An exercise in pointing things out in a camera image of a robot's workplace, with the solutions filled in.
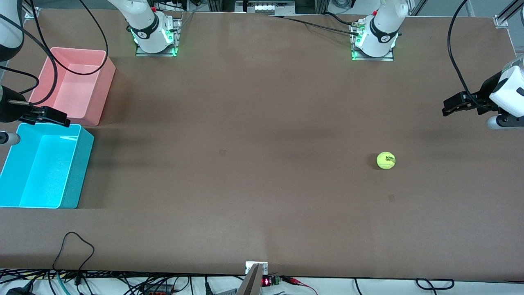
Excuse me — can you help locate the short black table cable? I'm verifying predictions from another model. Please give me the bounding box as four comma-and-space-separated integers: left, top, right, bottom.
323, 12, 356, 27

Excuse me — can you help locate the grey camera mount bar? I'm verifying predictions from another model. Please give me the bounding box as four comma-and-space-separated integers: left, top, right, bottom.
237, 263, 263, 295

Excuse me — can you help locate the pink plastic bin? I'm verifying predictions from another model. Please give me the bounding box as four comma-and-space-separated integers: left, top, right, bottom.
29, 47, 116, 127

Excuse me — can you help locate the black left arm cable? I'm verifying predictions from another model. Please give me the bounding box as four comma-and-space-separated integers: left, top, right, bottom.
448, 0, 498, 111

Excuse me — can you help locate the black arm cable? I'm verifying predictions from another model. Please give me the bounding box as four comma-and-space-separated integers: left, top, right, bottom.
0, 0, 109, 107
448, 0, 498, 111

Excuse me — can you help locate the flat black cable loop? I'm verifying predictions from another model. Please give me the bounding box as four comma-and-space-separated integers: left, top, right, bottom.
416, 279, 455, 290

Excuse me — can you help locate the yellow-green tennis ball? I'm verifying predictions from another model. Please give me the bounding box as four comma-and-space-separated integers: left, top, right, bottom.
377, 152, 396, 170

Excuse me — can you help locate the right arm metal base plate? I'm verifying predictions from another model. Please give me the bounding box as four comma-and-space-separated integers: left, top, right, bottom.
135, 16, 181, 57

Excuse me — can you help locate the silver camera mount bracket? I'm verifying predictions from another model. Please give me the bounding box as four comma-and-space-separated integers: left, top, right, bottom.
246, 261, 269, 275

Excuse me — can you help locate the thin black looped cable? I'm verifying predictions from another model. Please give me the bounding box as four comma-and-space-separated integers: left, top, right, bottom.
52, 232, 95, 274

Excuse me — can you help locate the long black table cable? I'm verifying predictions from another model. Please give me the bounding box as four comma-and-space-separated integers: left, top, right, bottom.
270, 15, 361, 35

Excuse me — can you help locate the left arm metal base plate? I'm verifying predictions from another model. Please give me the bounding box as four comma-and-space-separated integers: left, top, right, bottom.
350, 20, 395, 62

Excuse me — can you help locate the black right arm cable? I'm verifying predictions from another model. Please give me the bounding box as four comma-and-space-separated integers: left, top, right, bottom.
0, 0, 109, 107

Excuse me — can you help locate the white device with lights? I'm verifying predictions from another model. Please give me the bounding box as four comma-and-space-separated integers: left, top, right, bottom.
235, 0, 296, 15

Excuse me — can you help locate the red clip wire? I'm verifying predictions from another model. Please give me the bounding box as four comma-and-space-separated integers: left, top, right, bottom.
282, 277, 318, 295

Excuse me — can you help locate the blue plastic bin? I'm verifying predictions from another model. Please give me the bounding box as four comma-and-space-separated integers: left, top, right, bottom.
0, 122, 95, 209

